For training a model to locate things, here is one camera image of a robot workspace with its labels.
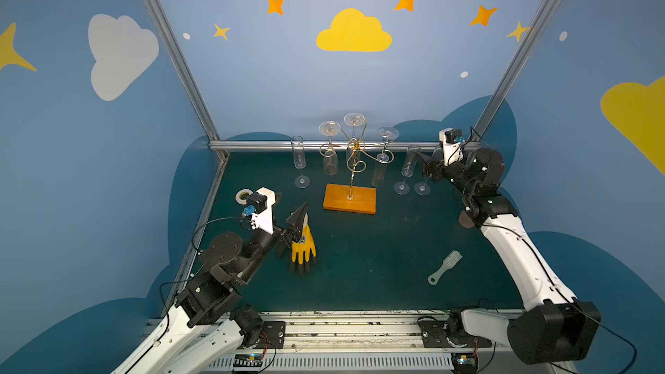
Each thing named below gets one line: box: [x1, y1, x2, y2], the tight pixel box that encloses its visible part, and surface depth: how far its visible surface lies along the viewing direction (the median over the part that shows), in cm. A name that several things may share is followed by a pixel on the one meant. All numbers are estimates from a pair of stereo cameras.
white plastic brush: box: [426, 250, 464, 286], surface depth 90 cm
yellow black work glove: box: [289, 212, 317, 276], surface depth 90 cm
